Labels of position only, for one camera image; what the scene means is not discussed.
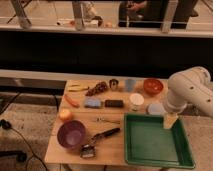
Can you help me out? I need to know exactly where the metal fork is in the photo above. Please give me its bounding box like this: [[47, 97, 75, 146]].
[[95, 117, 120, 124]]

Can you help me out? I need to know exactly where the red bowl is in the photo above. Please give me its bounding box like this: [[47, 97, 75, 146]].
[[143, 78, 164, 95]]

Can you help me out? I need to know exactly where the orange carrot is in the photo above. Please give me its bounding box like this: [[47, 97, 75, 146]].
[[64, 94, 80, 108]]

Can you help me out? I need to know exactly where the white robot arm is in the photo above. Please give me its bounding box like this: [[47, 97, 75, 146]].
[[163, 67, 213, 129]]

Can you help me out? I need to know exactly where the small metal cup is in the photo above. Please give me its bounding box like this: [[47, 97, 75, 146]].
[[109, 79, 119, 91]]

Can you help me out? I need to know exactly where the purple bowl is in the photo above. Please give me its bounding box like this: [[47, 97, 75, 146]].
[[57, 120, 86, 149]]

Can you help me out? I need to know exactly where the green plastic tray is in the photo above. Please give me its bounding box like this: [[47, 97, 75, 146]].
[[124, 114, 195, 169]]

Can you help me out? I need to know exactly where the black handled brush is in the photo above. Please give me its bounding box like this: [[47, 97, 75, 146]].
[[80, 127, 120, 158]]

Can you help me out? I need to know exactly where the white cup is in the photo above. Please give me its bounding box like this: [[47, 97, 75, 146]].
[[129, 93, 144, 111]]

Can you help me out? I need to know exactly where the wooden board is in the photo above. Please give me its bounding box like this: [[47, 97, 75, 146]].
[[45, 79, 168, 166]]

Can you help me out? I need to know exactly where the yellow banana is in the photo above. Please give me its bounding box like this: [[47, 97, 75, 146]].
[[68, 84, 89, 92]]

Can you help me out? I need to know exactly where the black rectangular block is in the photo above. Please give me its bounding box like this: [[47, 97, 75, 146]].
[[105, 100, 124, 108]]

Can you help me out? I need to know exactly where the light blue cup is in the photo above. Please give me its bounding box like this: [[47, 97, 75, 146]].
[[125, 79, 136, 92]]

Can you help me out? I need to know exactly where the black cable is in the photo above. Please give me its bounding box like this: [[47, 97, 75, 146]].
[[0, 92, 49, 171]]

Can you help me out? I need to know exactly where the brown grape bunch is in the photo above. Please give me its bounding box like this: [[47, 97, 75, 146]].
[[86, 81, 108, 96]]

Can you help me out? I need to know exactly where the red yellow apple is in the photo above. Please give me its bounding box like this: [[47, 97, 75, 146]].
[[59, 109, 73, 122]]

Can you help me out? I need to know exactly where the blue sponge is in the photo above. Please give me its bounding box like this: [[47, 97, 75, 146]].
[[84, 98, 102, 108]]

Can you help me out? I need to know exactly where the seated person in background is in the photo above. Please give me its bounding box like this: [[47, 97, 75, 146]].
[[117, 0, 164, 28]]

